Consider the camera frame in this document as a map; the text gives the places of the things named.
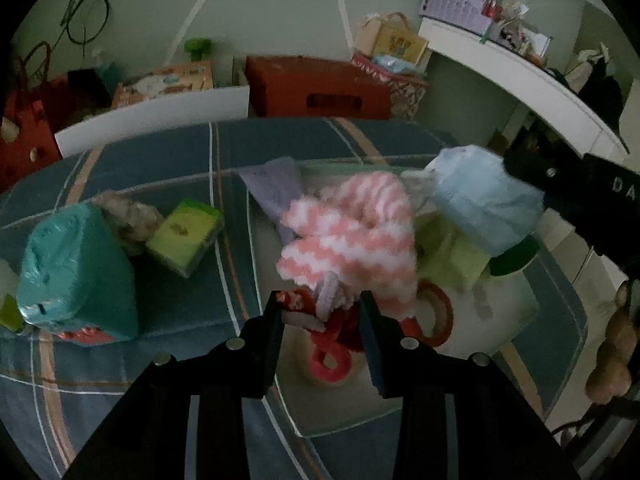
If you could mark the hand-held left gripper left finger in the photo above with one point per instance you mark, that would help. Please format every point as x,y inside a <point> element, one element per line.
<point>272,322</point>

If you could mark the person's right hand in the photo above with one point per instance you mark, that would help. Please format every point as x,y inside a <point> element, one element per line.
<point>612,345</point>

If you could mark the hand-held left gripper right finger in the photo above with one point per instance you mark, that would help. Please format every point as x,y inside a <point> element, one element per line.
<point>372,340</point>

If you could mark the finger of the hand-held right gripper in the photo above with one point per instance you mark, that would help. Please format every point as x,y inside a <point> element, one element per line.
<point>532,172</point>

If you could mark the green sponge block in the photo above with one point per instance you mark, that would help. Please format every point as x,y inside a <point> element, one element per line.
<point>185,235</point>

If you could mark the orange picture box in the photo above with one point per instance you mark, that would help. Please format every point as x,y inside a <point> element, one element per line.
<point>165,82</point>

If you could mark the dark clothing pile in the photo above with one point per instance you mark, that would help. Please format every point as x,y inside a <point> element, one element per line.
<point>600,90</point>

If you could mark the purple cloth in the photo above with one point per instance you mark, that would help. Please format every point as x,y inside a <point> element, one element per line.
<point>275,185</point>

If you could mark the white plastic bottle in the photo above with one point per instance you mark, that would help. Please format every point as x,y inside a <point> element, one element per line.
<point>7,310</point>

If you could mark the patterned paper bag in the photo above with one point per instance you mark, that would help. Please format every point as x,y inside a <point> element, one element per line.
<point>407,92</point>

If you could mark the light blue cloth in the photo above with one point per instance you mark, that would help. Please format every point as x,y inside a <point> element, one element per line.
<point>480,200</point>

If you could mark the teal wet wipes pack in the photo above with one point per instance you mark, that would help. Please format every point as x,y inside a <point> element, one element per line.
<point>75,270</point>

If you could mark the pink white chevron cloth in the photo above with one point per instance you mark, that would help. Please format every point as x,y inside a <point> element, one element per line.
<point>350,240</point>

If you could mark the teal pump bottle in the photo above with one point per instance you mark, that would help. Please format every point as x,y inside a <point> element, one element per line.
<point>106,70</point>

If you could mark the leopard print scrunchie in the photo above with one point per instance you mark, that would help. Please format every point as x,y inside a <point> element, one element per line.
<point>127,220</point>

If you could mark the yellow gift bag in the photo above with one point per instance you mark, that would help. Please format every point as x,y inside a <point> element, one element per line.
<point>397,40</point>

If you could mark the colourful stationery pile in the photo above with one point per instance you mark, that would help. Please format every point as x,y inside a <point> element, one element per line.
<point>515,25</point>

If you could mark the red felt tote bag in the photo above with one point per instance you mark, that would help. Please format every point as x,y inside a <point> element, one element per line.
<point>35,120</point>

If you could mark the white curved desk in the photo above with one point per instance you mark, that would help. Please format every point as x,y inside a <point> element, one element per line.
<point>525,85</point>

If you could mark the red cardboard box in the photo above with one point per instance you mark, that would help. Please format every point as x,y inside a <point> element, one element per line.
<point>300,82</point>

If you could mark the blue plaid bedsheet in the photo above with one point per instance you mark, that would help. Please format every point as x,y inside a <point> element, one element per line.
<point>175,340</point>

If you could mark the white board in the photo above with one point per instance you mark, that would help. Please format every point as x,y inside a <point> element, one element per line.
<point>150,115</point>

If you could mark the black metal frame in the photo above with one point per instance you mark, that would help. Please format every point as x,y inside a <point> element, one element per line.
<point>575,435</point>

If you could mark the dark green pad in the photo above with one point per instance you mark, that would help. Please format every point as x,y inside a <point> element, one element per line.
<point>515,259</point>

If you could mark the green knob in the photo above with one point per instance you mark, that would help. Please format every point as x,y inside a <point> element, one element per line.
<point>197,47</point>

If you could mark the clear plastic tray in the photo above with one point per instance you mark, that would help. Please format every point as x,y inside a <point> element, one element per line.
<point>325,405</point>

